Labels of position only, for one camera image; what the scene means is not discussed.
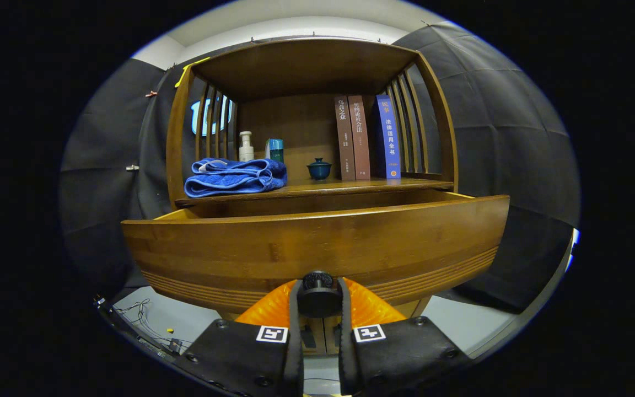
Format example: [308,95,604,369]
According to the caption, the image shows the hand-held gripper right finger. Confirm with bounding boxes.
[338,277,472,397]

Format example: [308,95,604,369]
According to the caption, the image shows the reddish brown book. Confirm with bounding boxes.
[348,95,372,180]

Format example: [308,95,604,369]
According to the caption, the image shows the wooden countertop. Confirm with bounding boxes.
[175,178,454,209]

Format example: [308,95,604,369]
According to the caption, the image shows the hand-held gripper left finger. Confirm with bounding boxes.
[174,278,304,397]

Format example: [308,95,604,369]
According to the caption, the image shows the brown wooden cabinet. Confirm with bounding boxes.
[166,37,459,353]

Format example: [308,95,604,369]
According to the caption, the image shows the wooden cabinet door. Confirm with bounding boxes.
[304,317,325,355]
[324,317,341,355]

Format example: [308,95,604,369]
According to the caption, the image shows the blue lidded teacup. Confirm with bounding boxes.
[306,158,332,181]

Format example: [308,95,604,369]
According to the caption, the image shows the dark brown book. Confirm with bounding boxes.
[334,95,356,181]

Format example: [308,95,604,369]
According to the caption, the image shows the blue book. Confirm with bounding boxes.
[373,94,401,180]

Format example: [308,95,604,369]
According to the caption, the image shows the thin floor cable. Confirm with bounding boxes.
[115,299,186,353]

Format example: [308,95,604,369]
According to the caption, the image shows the blue folded towel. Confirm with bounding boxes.
[184,158,288,199]

